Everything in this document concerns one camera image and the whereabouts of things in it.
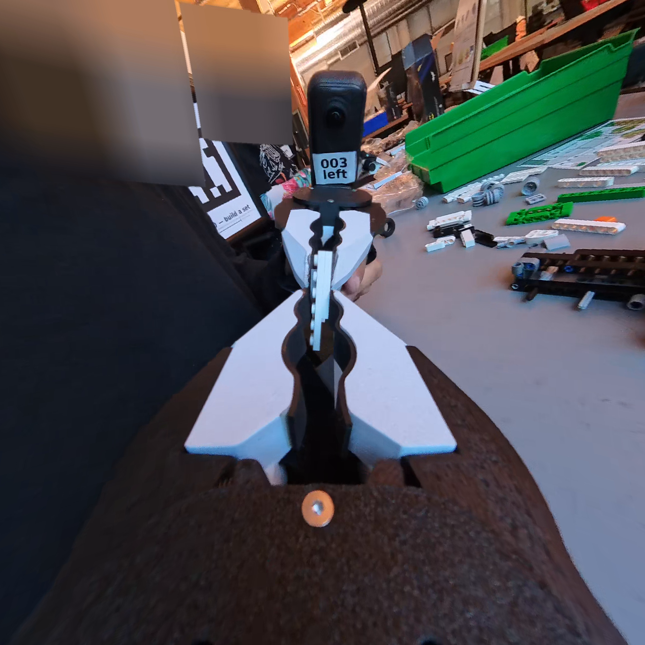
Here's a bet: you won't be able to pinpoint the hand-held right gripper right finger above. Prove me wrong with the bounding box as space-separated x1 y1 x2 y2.
330 290 458 458

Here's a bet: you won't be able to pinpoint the person's black clothed body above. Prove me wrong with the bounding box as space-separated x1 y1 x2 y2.
0 169 268 645

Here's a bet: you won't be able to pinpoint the green lego frame piece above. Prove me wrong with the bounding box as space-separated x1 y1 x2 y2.
505 202 573 226

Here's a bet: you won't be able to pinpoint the silver ventilation duct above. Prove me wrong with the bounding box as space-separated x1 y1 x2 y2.
291 0 421 76

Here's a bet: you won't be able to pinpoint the green plastic bin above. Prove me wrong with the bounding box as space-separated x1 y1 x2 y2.
404 28 641 195

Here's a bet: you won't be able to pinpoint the lego instruction booklet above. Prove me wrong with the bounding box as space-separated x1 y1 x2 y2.
519 118 645 169

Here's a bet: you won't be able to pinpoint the white lego beam piece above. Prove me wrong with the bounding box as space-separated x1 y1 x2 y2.
427 211 473 231

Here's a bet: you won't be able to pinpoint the row of white lego beams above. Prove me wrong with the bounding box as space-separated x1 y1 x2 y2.
556 145 645 190

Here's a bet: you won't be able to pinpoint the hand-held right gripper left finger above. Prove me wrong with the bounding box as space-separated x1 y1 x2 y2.
184 289 315 487

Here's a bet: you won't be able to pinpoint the framed black white tag sign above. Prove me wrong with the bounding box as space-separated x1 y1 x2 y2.
189 138 263 242

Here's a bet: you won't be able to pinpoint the white lego plate assembly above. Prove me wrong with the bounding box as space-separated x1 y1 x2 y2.
307 226 337 352

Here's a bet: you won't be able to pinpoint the person's left hand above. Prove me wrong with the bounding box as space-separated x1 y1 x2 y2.
342 246 387 303

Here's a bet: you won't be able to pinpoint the tall cardboard display board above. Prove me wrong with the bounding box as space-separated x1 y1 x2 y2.
450 0 488 92

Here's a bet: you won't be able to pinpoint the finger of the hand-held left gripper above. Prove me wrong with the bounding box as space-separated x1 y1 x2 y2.
280 211 324 291
332 213 376 294

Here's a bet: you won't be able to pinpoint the long green lego beam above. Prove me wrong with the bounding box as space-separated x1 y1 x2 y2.
556 186 645 204

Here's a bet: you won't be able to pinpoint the long white lego beam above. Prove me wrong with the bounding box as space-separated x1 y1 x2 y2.
551 217 627 237

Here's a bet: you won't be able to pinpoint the clear plastic bags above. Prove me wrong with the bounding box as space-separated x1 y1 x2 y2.
360 141 426 215

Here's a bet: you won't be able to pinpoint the printed dark cloth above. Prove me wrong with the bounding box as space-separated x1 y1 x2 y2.
259 143 308 200

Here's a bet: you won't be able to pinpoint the dark printed cardboard box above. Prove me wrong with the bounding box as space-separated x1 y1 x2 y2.
400 34 446 122

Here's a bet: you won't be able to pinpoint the white lego plate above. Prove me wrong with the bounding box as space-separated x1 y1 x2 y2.
442 181 485 204

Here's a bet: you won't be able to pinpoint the dark lego vehicle build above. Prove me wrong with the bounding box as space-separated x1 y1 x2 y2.
510 248 645 311

